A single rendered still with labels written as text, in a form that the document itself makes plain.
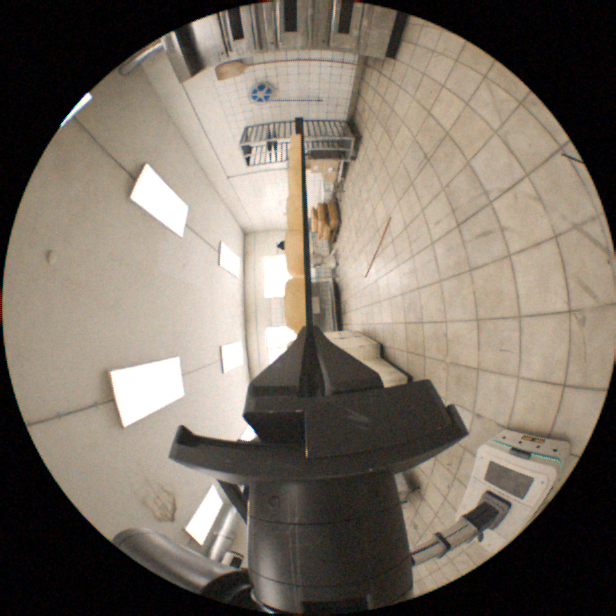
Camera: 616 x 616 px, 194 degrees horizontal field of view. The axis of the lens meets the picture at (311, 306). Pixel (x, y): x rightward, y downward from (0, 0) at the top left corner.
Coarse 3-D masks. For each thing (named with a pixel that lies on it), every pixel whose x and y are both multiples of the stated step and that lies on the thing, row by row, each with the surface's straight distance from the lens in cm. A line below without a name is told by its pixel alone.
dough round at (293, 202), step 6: (288, 198) 21; (294, 198) 21; (300, 198) 21; (288, 204) 21; (294, 204) 21; (300, 204) 21; (288, 210) 20; (294, 210) 20; (300, 210) 20; (288, 216) 20; (294, 216) 20; (300, 216) 20; (288, 222) 21; (294, 222) 21; (300, 222) 20; (288, 228) 21; (294, 228) 21; (300, 228) 21
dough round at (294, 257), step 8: (288, 232) 18; (296, 232) 18; (288, 240) 17; (296, 240) 17; (288, 248) 17; (296, 248) 17; (288, 256) 17; (296, 256) 17; (288, 264) 17; (296, 264) 17; (288, 272) 18; (296, 272) 18
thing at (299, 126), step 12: (300, 120) 37; (300, 132) 40; (312, 312) 12; (312, 324) 12; (312, 336) 12; (312, 348) 12; (312, 360) 12; (312, 372) 12; (312, 384) 12; (312, 396) 12
